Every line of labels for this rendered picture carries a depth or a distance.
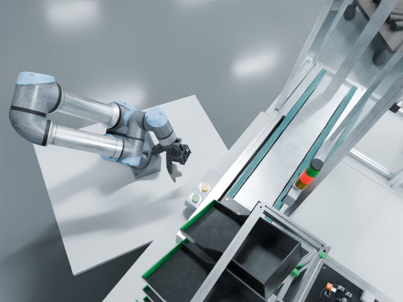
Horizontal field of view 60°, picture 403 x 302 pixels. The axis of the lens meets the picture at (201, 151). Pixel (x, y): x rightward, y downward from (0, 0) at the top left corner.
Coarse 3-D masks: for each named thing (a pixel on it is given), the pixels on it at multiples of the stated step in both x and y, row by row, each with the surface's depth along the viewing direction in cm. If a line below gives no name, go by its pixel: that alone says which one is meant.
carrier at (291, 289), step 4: (304, 252) 151; (308, 252) 151; (300, 272) 144; (304, 272) 146; (296, 276) 143; (300, 276) 145; (292, 280) 142; (296, 280) 144; (292, 284) 143; (296, 284) 143; (280, 288) 141; (288, 288) 142; (292, 288) 142; (296, 288) 142; (276, 292) 140; (288, 292) 141; (292, 292) 141; (284, 296) 140; (288, 296) 140; (292, 296) 140; (284, 300) 139; (288, 300) 139
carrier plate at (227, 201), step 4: (224, 196) 160; (228, 196) 160; (224, 200) 159; (228, 200) 159; (232, 200) 159; (224, 204) 158; (228, 204) 158; (232, 204) 158; (236, 204) 158; (240, 204) 159; (232, 208) 157; (236, 208) 158; (240, 208) 158; (244, 208) 158; (236, 212) 156; (240, 212) 157; (244, 212) 157; (248, 212) 157
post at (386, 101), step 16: (400, 80) 83; (384, 96) 88; (368, 112) 97; (384, 112) 91; (368, 128) 97; (352, 144) 105; (336, 160) 113; (320, 176) 123; (304, 192) 134; (288, 208) 148
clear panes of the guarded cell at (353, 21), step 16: (336, 0) 159; (352, 0) 190; (368, 0) 185; (400, 0) 176; (336, 16) 192; (352, 16) 196; (368, 16) 191; (400, 16) 181; (320, 32) 176; (336, 32) 207; (352, 32) 202; (384, 32) 191; (400, 32) 186; (320, 48) 215; (336, 48) 214; (368, 48) 202; (384, 48) 197; (304, 64) 194; (336, 64) 221; (368, 64) 209; (384, 64) 203; (352, 80) 222; (368, 80) 216
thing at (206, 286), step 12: (264, 204) 83; (252, 216) 81; (240, 228) 79; (240, 240) 78; (228, 252) 77; (312, 252) 85; (324, 252) 79; (216, 264) 74; (300, 264) 90; (312, 264) 77; (216, 276) 73; (312, 276) 76; (204, 288) 72; (300, 288) 74; (192, 300) 70; (300, 300) 73
